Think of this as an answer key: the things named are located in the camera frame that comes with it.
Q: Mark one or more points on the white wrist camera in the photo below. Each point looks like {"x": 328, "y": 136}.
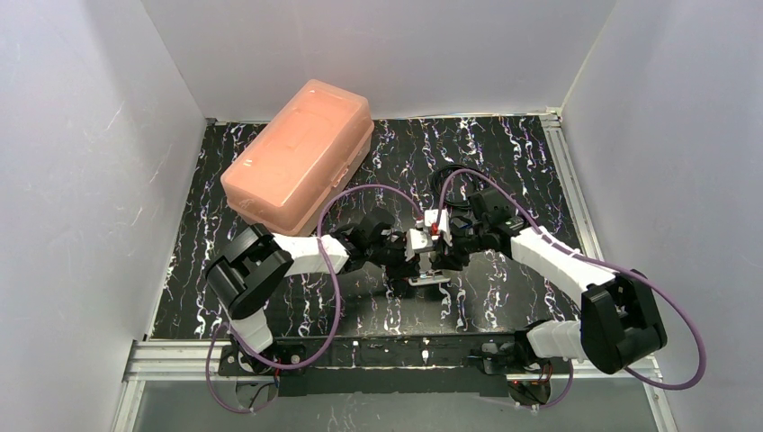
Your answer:
{"x": 436, "y": 223}
{"x": 417, "y": 242}

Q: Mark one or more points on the pink plastic storage box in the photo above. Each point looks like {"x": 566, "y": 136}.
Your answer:
{"x": 304, "y": 157}

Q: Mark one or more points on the beige small stapler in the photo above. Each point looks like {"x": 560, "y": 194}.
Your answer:
{"x": 429, "y": 278}

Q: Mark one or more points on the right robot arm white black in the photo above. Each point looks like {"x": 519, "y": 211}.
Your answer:
{"x": 619, "y": 321}

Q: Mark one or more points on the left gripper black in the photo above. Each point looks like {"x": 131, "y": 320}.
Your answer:
{"x": 403, "y": 259}

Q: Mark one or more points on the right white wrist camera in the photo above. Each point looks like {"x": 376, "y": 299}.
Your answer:
{"x": 436, "y": 223}

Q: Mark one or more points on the aluminium frame rail right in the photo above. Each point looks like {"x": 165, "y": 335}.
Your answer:
{"x": 551, "y": 122}

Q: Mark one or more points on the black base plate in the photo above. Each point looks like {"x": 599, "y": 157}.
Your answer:
{"x": 291, "y": 350}

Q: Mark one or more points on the aluminium frame rail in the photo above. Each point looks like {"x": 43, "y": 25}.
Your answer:
{"x": 195, "y": 359}
{"x": 551, "y": 122}

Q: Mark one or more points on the aluminium frame rail front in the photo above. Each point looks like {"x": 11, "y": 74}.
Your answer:
{"x": 195, "y": 359}

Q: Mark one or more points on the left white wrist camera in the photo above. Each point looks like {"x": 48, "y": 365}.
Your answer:
{"x": 417, "y": 242}

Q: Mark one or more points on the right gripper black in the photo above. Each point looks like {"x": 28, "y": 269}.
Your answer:
{"x": 452, "y": 255}

